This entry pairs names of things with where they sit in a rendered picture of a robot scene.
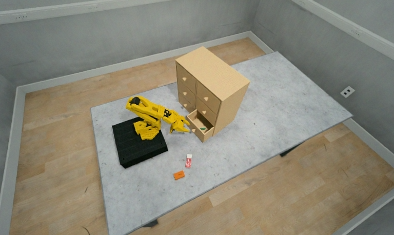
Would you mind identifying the tan wooden chest of drawers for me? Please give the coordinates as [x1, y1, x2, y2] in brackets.
[175, 46, 251, 137]

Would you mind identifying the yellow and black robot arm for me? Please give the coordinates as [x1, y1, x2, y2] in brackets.
[125, 96, 179, 140]

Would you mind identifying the red and white eraser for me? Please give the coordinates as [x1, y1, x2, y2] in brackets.
[186, 154, 192, 168]

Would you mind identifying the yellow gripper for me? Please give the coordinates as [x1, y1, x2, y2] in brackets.
[170, 115, 190, 134]

